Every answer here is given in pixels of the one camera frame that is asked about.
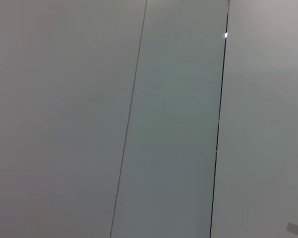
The small grey rectangular label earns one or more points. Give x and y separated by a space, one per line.
294 228

